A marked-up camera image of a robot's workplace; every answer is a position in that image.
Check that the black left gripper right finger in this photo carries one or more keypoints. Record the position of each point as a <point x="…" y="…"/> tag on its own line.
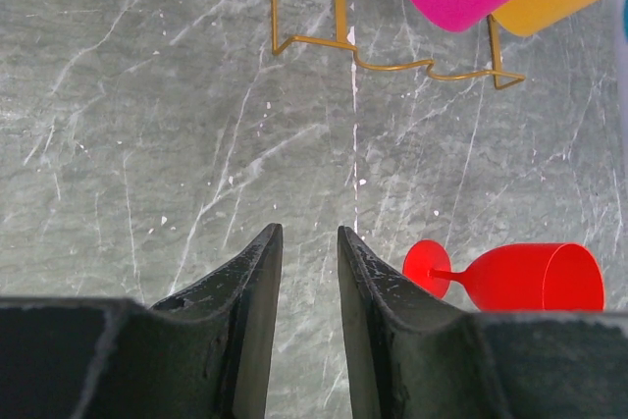
<point x="411" y="355"/>

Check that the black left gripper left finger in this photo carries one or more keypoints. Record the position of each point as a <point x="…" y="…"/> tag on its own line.
<point x="202" y="352"/>

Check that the red wine glass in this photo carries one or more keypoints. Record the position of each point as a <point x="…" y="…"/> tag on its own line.
<point x="524" y="276"/>

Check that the blue wine glass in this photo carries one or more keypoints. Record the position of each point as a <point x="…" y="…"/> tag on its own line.
<point x="625" y="20"/>

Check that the gold wire wine glass rack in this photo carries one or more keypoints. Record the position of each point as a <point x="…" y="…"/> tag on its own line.
<point x="383" y="36"/>

